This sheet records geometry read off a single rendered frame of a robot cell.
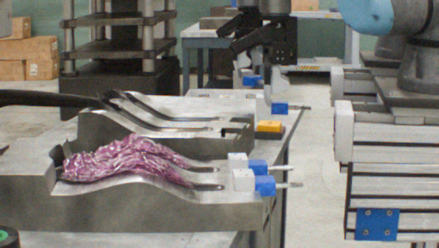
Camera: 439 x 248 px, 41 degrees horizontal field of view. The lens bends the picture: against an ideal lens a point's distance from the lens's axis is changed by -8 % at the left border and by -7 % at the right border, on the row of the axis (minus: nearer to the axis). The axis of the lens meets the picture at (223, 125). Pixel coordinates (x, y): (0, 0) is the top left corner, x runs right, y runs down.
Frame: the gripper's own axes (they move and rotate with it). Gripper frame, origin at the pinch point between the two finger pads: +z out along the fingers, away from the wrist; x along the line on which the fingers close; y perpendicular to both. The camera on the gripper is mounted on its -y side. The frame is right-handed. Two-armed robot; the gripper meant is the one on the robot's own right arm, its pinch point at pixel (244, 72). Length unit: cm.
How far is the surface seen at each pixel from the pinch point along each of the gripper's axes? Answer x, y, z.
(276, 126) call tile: -10.0, 19.5, 11.6
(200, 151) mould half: -47, 26, 9
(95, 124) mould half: -59, 4, 4
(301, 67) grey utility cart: 445, -278, 74
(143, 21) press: 208, -279, 7
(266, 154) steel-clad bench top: -23.4, 26.5, 15.1
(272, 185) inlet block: -57, 53, 9
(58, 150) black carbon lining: -78, 16, 4
